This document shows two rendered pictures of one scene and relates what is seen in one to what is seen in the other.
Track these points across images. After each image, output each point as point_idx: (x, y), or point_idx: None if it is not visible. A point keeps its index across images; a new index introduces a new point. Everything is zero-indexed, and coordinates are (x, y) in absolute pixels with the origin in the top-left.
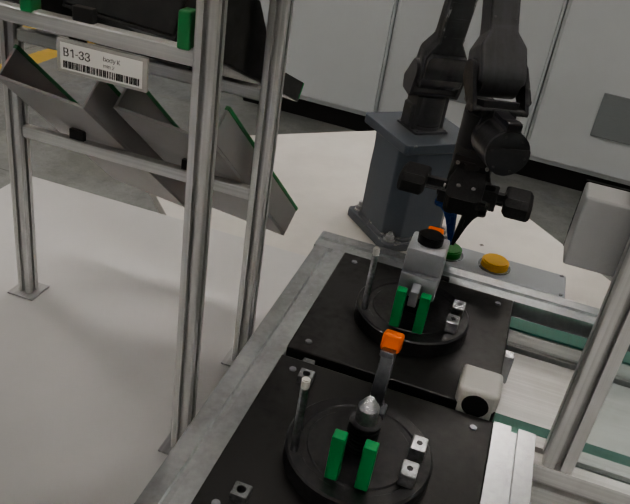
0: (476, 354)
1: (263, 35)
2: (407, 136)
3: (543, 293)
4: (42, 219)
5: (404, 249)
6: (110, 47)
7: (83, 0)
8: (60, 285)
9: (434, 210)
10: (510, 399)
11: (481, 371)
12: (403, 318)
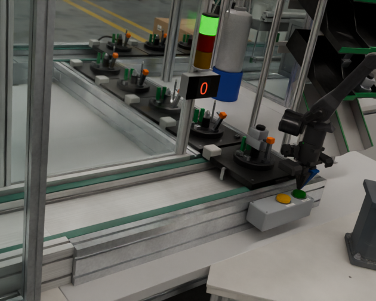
0: (228, 161)
1: (311, 63)
2: None
3: (256, 199)
4: None
5: (345, 242)
6: None
7: None
8: (332, 166)
9: (358, 233)
10: (213, 180)
11: (216, 149)
12: (249, 151)
